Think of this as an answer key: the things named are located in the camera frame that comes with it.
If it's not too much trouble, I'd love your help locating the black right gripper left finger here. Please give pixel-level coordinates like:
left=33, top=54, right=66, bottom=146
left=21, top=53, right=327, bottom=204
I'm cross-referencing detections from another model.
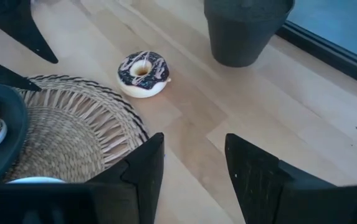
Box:
left=86, top=132, right=166, bottom=224

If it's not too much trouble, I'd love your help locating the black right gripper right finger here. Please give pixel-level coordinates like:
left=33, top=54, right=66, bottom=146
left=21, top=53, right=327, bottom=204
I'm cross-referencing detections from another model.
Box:
left=226, top=133, right=338, bottom=224

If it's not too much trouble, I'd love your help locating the dark sprinkled donut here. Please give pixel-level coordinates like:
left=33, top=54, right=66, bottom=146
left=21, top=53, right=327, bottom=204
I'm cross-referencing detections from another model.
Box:
left=117, top=50, right=172, bottom=99

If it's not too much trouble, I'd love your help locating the black round plate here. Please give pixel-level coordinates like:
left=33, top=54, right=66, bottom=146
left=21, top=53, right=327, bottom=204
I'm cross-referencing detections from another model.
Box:
left=0, top=81, right=29, bottom=184

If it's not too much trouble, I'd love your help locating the round woven straw mat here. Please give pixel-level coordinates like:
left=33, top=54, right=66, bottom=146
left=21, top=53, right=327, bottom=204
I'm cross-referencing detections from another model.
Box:
left=2, top=74, right=150, bottom=184

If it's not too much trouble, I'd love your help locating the white round plate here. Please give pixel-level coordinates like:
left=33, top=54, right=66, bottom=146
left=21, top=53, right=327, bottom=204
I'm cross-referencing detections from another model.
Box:
left=6, top=176, right=67, bottom=184

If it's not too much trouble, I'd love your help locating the black plant pot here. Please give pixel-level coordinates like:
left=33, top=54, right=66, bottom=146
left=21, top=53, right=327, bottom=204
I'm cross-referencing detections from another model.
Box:
left=203, top=0, right=296, bottom=68

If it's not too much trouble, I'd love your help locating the black aluminium table frame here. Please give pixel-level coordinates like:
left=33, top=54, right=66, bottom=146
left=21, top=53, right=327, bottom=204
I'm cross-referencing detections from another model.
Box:
left=276, top=20, right=357, bottom=93

